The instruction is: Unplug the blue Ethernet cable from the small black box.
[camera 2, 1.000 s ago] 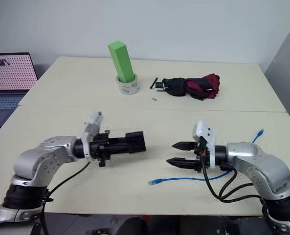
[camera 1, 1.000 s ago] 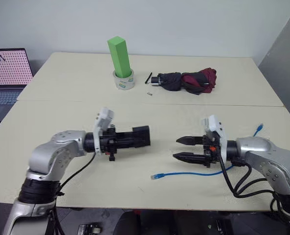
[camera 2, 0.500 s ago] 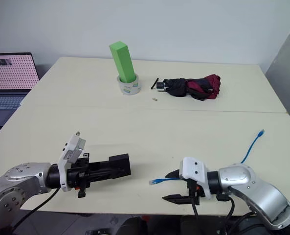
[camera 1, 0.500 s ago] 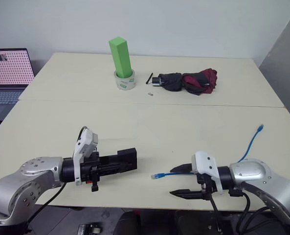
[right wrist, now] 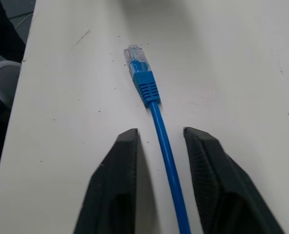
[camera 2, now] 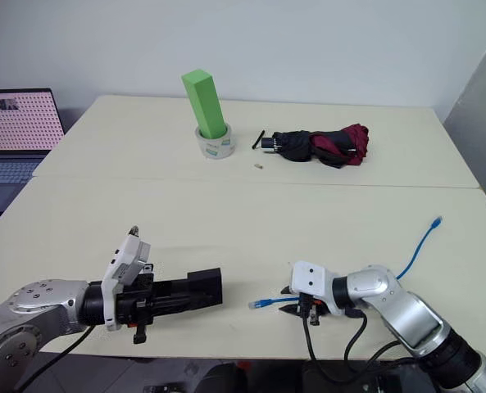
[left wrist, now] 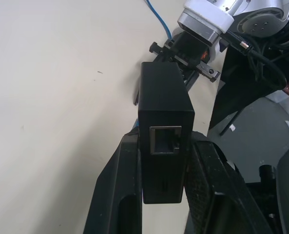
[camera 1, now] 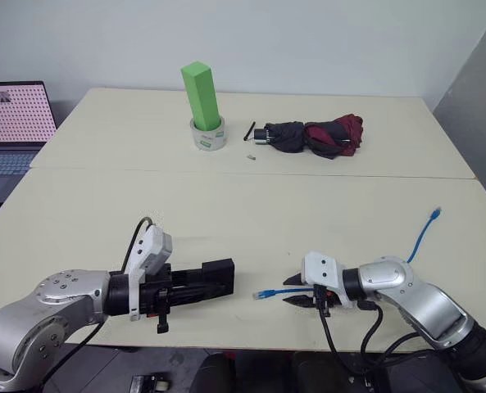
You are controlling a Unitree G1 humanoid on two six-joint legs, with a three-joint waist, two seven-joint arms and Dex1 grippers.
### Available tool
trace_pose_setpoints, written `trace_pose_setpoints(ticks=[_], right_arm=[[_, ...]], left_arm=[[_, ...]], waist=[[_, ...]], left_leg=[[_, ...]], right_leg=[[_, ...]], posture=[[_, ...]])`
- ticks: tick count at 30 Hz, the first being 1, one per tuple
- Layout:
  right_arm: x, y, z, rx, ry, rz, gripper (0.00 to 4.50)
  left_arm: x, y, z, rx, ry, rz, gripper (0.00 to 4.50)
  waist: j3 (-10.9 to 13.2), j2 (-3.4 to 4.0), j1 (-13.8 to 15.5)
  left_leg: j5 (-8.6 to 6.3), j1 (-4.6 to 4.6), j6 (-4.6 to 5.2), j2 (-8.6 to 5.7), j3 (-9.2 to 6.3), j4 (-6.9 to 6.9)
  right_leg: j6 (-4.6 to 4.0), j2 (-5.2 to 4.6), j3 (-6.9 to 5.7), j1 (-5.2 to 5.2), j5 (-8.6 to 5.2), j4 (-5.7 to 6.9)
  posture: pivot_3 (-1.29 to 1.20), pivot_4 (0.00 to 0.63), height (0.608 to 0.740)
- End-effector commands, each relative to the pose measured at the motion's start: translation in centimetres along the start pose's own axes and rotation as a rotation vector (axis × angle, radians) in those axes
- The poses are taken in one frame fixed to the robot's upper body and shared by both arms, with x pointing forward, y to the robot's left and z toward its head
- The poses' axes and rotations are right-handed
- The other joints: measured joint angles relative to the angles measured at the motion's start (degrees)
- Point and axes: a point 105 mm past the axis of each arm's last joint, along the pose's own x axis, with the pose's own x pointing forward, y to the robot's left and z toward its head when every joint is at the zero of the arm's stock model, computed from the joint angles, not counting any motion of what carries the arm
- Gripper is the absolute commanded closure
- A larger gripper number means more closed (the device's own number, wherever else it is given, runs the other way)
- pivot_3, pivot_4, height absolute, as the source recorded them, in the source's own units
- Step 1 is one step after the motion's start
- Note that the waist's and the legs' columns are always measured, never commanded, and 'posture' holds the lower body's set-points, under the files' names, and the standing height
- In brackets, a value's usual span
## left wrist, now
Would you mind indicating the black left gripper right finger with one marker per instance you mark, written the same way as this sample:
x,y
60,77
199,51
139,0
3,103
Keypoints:
x,y
215,175

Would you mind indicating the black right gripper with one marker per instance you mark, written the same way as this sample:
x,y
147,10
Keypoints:
x,y
188,52

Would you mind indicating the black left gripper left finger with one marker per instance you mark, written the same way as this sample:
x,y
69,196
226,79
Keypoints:
x,y
115,185

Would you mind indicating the small black box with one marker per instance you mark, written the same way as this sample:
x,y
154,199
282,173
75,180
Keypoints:
x,y
163,97

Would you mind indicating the small white paper scrap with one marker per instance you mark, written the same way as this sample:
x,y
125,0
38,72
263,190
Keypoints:
x,y
232,127

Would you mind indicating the black angular table frame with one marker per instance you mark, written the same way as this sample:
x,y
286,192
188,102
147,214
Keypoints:
x,y
234,92

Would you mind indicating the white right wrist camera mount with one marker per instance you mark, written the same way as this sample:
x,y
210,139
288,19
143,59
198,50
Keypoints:
x,y
202,18

